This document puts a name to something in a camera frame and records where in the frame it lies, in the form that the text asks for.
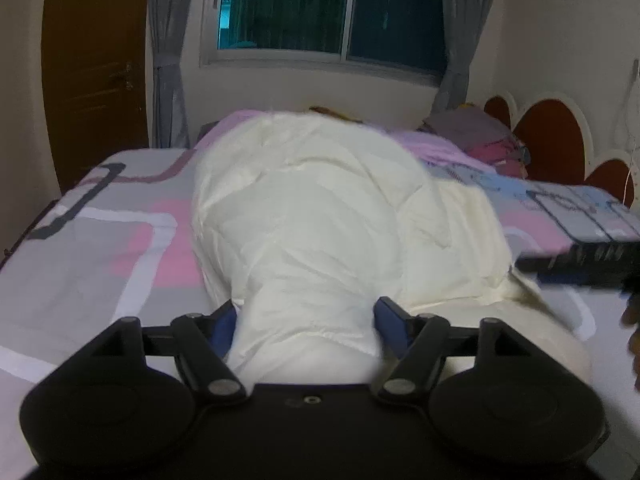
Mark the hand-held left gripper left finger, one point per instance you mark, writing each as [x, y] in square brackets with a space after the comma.
[228, 326]

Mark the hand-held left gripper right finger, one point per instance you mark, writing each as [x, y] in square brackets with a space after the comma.
[391, 327]

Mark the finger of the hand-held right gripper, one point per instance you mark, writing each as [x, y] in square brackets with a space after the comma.
[547, 264]

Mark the white duvet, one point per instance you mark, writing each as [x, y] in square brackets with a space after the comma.
[320, 220]

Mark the person's right hand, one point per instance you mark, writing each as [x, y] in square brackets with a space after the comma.
[633, 312]

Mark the red scalloped headboard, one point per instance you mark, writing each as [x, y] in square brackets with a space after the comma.
[555, 135]

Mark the bed with patterned sheet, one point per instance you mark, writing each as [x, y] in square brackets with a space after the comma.
[90, 260]

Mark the grey curtain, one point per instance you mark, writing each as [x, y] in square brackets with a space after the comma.
[167, 50]
[462, 35]

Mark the brown wooden door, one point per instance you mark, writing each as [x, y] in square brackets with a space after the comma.
[92, 70]

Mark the window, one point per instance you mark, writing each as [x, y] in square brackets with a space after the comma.
[330, 5]

